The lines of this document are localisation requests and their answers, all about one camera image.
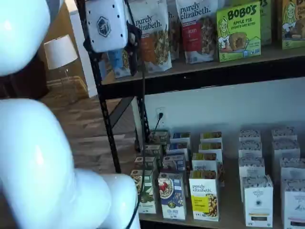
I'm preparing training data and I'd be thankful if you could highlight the purely elizabeth granola bag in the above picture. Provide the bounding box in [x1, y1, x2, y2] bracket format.
[166, 0, 182, 62]

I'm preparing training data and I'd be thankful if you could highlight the orange granola bag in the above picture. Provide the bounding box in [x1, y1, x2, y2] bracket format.
[128, 0, 173, 73]

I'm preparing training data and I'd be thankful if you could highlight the black metal shelving rack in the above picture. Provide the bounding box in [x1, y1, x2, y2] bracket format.
[75, 0, 305, 229]

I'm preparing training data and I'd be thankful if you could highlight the orange Bobo's oat bites box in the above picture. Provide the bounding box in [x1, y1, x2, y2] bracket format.
[281, 0, 305, 50]

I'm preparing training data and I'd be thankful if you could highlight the white box black label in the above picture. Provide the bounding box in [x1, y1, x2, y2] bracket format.
[241, 175, 274, 228]

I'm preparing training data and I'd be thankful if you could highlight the black power plug cord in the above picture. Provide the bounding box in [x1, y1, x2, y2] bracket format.
[148, 112, 164, 144]

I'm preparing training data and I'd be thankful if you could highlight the white box pink label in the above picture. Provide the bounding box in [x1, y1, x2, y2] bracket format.
[281, 179, 305, 229]

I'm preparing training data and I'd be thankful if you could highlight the blue white Nature's Path box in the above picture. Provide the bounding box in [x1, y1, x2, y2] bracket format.
[166, 142, 189, 156]
[162, 154, 187, 174]
[158, 171, 187, 220]
[172, 132, 192, 144]

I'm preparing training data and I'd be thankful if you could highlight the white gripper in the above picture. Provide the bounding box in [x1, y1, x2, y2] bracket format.
[82, 0, 140, 77]

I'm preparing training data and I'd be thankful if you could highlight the blue granola bag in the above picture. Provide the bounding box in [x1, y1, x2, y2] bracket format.
[107, 46, 134, 80]

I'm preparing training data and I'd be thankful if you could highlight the green Nature's Path oatmeal box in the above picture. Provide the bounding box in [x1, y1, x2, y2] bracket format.
[142, 144, 163, 158]
[133, 156, 157, 171]
[150, 129, 169, 145]
[130, 169, 157, 214]

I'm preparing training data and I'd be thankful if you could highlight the red granola bag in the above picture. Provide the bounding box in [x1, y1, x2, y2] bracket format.
[175, 0, 219, 64]

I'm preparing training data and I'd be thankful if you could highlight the white wall outlet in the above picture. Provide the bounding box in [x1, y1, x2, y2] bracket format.
[155, 107, 168, 127]

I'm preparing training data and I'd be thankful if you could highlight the dark brown furniture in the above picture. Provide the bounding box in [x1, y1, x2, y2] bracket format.
[0, 51, 51, 100]

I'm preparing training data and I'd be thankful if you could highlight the white patterned-top box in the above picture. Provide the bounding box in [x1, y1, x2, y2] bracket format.
[272, 139, 301, 168]
[279, 157, 305, 182]
[238, 141, 263, 158]
[239, 129, 262, 143]
[271, 128, 298, 141]
[238, 156, 265, 177]

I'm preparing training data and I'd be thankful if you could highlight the yellow purely elizabeth box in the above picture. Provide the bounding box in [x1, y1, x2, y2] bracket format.
[198, 142, 224, 156]
[191, 152, 225, 187]
[200, 131, 223, 144]
[188, 170, 220, 221]

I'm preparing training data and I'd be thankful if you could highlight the green Bobo's apple pie box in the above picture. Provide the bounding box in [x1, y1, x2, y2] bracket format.
[216, 1, 262, 63]
[259, 0, 273, 46]

